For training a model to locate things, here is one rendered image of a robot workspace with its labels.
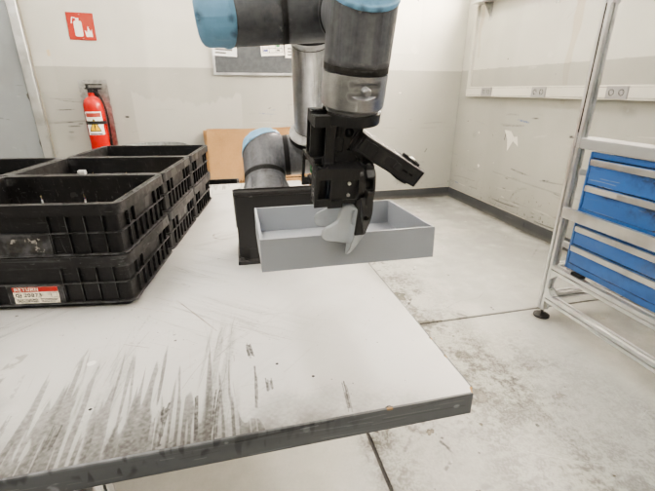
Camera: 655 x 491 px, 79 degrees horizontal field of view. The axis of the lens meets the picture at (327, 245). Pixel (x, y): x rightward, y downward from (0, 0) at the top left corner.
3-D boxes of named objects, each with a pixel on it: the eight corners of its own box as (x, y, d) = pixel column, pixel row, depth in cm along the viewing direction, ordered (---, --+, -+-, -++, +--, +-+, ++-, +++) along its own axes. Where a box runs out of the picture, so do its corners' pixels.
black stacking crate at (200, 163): (211, 173, 165) (208, 145, 161) (194, 191, 138) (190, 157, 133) (111, 175, 162) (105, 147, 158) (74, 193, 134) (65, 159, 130)
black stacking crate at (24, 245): (169, 216, 109) (163, 175, 105) (128, 259, 82) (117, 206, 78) (16, 220, 106) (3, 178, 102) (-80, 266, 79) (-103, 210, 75)
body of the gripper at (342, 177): (300, 187, 57) (303, 99, 50) (357, 183, 59) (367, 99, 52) (314, 213, 51) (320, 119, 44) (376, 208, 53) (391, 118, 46)
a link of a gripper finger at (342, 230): (316, 255, 59) (319, 199, 54) (354, 251, 61) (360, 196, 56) (322, 267, 57) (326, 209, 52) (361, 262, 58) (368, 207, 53)
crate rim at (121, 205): (165, 182, 106) (163, 173, 105) (119, 215, 78) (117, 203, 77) (5, 185, 103) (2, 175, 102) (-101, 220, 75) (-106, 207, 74)
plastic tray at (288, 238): (388, 223, 82) (389, 200, 81) (433, 256, 64) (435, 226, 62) (255, 233, 77) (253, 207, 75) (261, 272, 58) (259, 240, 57)
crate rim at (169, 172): (191, 163, 134) (190, 156, 133) (165, 182, 106) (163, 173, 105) (66, 165, 131) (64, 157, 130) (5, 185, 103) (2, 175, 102)
